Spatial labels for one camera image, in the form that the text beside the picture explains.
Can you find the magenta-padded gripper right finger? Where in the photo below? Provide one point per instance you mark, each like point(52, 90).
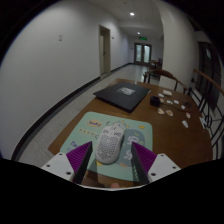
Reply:
point(163, 165)

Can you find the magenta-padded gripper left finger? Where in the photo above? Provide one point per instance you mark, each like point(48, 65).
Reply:
point(60, 165)

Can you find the white perforated computer mouse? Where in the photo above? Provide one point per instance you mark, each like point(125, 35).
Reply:
point(109, 145)

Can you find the green cartoon-print mouse pad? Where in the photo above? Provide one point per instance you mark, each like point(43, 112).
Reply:
point(90, 128)

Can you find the white patterned sticker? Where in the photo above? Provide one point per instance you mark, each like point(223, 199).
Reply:
point(185, 124)

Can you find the tan cartoon sticker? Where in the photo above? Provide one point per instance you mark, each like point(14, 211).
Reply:
point(161, 111)
point(169, 112)

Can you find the red and white sticker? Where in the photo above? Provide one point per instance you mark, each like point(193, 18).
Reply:
point(188, 115)

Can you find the white paper card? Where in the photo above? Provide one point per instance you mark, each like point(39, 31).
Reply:
point(203, 122)

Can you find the small white sticker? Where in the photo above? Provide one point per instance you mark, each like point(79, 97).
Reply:
point(183, 107)
point(169, 102)

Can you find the small black box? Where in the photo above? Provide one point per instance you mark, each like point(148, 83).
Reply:
point(154, 101)

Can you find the white round sticker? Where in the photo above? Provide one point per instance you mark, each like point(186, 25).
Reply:
point(161, 95)
point(176, 101)

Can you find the orange round sticker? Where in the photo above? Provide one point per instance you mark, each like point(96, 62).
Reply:
point(161, 100)

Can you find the small black gadget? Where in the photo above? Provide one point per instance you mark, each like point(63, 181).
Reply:
point(187, 104)

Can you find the small white box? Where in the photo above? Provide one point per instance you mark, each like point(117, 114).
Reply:
point(167, 92)

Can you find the black closed laptop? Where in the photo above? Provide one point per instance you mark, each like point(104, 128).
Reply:
point(116, 96)

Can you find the wooden armchair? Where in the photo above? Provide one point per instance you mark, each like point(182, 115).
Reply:
point(166, 72)

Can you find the wood-topped black metal railing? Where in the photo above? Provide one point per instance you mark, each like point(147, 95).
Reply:
point(208, 77)

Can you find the dark framed window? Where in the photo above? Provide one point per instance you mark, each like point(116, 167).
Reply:
point(208, 73)

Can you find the small dark wooden chair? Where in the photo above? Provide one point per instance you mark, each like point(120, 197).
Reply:
point(153, 62)

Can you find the glass double door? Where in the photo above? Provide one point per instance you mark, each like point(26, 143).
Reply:
point(142, 53)

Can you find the white side door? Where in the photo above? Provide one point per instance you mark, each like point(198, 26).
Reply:
point(104, 50)

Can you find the green exit sign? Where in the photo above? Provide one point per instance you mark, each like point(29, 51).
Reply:
point(143, 38)

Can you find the ceiling lights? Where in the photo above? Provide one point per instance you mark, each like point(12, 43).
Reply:
point(132, 14)

